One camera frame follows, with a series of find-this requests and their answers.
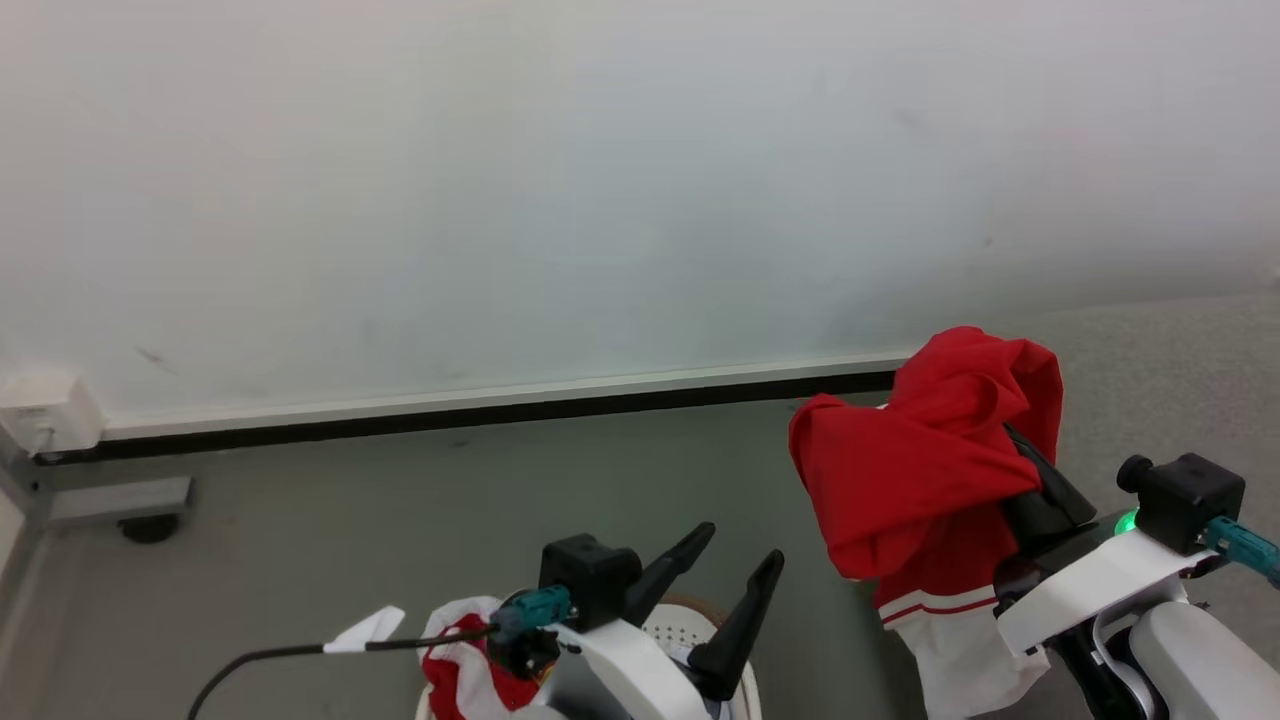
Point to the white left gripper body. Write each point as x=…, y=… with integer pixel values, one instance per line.
x=630, y=675

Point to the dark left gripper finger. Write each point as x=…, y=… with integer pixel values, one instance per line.
x=665, y=575
x=740, y=635

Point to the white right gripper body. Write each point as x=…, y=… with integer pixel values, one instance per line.
x=1090, y=585

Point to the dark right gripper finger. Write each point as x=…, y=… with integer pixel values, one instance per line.
x=1055, y=485
x=1022, y=520

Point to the red garment with white hem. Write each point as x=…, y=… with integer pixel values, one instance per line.
x=910, y=470

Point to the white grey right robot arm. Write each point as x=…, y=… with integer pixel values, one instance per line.
x=1190, y=660

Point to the white perforated laundry basket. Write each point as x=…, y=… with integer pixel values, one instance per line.
x=685, y=625

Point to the white black baseboard strip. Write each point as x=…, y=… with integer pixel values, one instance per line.
x=480, y=405

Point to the grey stand leg with caster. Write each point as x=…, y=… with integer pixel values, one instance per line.
x=100, y=500

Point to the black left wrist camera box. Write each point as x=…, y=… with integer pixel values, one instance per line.
x=590, y=575

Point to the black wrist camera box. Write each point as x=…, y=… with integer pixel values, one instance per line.
x=590, y=575
x=1185, y=500

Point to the teal left camera connector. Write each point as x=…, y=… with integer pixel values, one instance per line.
x=535, y=608

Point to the teal camera connector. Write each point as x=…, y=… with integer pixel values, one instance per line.
x=535, y=608
x=1245, y=548

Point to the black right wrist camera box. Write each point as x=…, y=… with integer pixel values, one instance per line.
x=1185, y=500

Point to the teal right camera connector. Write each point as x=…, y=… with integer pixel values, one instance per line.
x=1245, y=548

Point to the white wall box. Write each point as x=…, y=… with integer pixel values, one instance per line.
x=45, y=412

